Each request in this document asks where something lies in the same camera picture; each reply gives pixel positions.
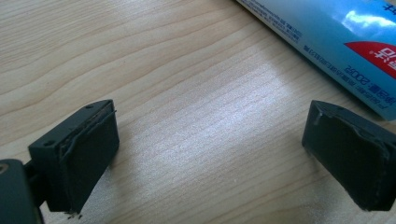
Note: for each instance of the blue toothpaste tube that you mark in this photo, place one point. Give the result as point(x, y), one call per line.
point(327, 31)

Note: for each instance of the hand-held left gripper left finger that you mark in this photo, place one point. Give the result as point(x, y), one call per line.
point(84, 155)

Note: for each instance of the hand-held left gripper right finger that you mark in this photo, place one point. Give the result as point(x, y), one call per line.
point(351, 155)

